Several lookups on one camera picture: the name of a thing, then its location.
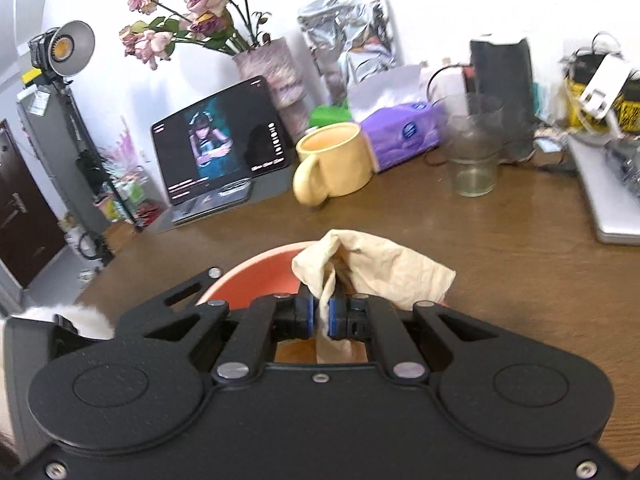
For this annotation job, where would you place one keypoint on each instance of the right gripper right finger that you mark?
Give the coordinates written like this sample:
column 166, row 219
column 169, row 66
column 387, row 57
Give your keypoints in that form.
column 348, row 315

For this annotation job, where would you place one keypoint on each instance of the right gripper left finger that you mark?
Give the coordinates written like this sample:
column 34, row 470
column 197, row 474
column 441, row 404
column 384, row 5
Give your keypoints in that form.
column 294, row 316

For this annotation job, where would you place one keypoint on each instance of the orange bowl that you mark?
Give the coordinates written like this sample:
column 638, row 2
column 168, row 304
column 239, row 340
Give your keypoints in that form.
column 261, row 275

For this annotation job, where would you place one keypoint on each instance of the beige cleaning cloth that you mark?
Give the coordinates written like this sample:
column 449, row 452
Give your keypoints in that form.
column 369, row 264

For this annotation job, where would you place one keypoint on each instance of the white fluffy sleeve forearm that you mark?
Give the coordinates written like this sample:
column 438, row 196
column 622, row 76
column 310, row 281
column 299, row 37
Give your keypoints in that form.
column 89, row 321

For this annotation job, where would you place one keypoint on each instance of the grey tablet keyboard cover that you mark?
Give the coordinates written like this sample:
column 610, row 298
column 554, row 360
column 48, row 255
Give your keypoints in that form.
column 258, row 190

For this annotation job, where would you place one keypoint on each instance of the yellow ceramic mug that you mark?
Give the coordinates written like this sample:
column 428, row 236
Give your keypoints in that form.
column 334, row 161

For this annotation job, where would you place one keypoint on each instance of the purple tissue pack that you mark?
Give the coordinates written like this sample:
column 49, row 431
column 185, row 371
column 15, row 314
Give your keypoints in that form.
column 399, row 133

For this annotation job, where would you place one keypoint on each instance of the black tablet with screen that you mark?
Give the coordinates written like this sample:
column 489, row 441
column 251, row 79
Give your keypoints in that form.
column 234, row 134

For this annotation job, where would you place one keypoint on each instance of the green plastic item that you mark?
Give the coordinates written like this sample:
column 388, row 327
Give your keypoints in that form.
column 325, row 115

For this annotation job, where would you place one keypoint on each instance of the metal storage rack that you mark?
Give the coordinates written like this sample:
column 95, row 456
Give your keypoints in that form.
column 96, row 189

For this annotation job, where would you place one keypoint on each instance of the dark brown door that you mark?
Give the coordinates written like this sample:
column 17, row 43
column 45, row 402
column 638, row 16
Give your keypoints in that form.
column 30, row 235

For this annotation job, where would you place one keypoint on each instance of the clear drinking glass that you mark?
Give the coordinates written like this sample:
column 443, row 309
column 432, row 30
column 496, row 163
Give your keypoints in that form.
column 472, row 141

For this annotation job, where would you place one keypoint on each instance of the pink flower vase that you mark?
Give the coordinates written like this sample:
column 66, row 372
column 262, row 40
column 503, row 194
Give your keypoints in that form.
column 274, row 61

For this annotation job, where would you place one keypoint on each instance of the silver foil bag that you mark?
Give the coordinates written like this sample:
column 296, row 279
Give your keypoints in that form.
column 350, row 41

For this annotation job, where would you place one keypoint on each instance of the black cylindrical speaker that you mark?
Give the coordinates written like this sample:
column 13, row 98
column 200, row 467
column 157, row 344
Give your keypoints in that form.
column 504, row 71

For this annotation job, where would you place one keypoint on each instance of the silver laptop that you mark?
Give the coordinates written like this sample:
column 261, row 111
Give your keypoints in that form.
column 615, row 213

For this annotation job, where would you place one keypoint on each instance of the dried pink roses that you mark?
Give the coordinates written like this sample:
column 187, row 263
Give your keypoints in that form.
column 224, row 26

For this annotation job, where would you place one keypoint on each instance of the white power adapter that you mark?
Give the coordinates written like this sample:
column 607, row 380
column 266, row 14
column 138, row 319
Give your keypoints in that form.
column 604, row 87

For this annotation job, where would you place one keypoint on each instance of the studio lamp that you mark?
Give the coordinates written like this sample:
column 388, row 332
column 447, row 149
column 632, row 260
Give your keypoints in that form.
column 64, row 51

